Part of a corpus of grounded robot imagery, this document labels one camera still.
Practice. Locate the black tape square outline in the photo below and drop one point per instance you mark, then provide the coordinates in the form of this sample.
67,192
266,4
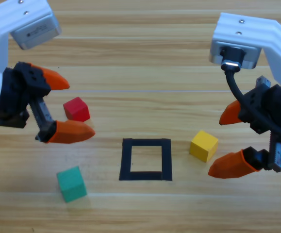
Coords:
127,157

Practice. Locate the red cube block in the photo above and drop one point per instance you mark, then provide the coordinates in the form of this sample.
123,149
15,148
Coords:
76,109

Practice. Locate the green cube block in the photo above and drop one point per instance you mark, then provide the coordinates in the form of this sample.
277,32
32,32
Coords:
71,184

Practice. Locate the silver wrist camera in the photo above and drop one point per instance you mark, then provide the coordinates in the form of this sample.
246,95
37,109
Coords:
252,58
36,31

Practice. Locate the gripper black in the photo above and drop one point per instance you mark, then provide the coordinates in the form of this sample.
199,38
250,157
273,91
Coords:
278,104
11,97

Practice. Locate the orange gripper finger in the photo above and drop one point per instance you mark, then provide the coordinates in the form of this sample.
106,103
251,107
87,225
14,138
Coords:
227,166

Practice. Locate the yellow cube block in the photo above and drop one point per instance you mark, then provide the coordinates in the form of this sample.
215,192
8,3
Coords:
203,145

